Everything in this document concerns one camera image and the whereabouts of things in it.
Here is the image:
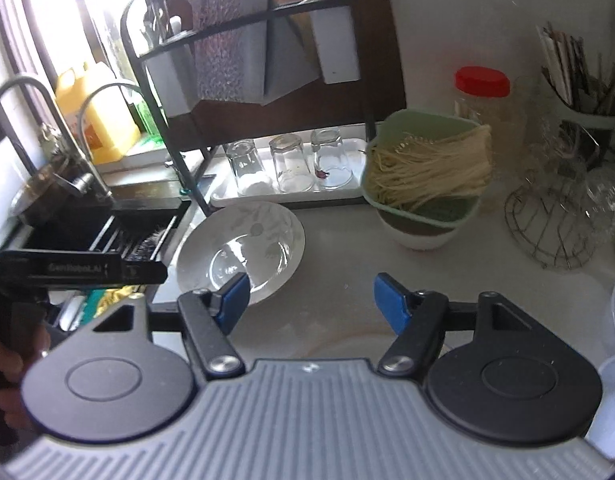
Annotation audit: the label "white rack cutlery holder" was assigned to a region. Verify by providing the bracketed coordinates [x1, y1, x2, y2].
[142, 10, 201, 117]
[307, 0, 361, 85]

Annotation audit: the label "black metal dish rack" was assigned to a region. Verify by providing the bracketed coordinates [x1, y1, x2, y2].
[120, 0, 409, 218]

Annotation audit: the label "white floral plate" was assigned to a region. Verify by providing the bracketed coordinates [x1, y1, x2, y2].
[176, 200, 307, 307]

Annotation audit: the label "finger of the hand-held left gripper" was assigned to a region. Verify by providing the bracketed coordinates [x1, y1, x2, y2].
[122, 261, 169, 287]

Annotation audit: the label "person's left hand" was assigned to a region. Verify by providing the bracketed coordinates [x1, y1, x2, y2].
[0, 332, 36, 431]

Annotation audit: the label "clear glass cup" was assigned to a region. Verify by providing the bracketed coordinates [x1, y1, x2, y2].
[577, 165, 615, 233]

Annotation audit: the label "white bowl with brown base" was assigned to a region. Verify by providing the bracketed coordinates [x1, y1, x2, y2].
[376, 206, 463, 252]

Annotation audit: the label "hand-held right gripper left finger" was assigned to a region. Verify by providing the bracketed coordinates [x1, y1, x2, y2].
[90, 272, 251, 380]

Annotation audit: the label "clear jar with red lid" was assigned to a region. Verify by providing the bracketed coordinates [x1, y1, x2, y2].
[453, 66, 519, 133]

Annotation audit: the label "green bottle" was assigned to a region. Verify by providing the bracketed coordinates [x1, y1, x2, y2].
[132, 91, 164, 143]

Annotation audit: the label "dried noodles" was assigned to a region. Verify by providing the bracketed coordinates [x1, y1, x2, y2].
[366, 124, 494, 210]

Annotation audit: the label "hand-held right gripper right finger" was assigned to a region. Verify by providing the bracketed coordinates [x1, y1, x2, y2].
[373, 272, 538, 377]

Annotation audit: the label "yellow plastic jug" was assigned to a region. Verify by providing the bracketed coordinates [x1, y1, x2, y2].
[54, 62, 141, 166]

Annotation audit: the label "clear drinking glass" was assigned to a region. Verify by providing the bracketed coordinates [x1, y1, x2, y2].
[268, 133, 318, 194]
[224, 140, 273, 197]
[310, 128, 354, 191]

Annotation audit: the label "black sink drain rack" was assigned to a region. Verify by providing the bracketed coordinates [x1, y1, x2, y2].
[0, 194, 192, 267]

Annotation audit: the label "round wire rack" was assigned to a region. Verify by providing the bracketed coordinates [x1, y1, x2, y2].
[504, 180, 615, 272]

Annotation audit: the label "white plastic tray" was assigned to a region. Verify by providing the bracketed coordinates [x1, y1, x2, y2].
[210, 135, 372, 209]

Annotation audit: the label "green plastic colander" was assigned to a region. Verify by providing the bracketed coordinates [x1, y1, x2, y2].
[363, 110, 493, 225]

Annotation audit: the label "white utensil holder with chopsticks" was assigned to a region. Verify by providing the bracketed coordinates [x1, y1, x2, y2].
[535, 22, 615, 173]

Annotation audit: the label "large steel faucet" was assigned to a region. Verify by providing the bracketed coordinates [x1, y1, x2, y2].
[0, 75, 114, 207]

